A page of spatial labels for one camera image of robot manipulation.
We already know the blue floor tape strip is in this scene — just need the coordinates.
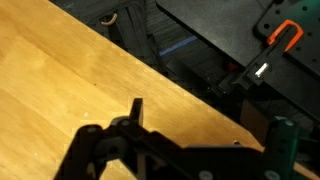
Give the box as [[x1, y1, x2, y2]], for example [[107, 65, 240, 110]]
[[159, 34, 199, 57]]

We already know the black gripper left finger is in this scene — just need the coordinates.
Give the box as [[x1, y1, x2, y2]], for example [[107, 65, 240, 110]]
[[54, 97, 216, 180]]

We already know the beige curved hook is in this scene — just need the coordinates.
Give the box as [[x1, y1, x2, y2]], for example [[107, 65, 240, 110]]
[[99, 12, 120, 28]]

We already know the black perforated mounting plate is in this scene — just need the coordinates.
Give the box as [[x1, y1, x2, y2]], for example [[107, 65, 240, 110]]
[[156, 0, 320, 121]]

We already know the orange-handled black clamp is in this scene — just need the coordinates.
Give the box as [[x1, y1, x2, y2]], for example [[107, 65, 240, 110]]
[[218, 19, 305, 94]]

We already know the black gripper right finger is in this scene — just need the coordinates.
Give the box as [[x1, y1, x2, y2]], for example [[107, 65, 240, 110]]
[[239, 99, 301, 180]]

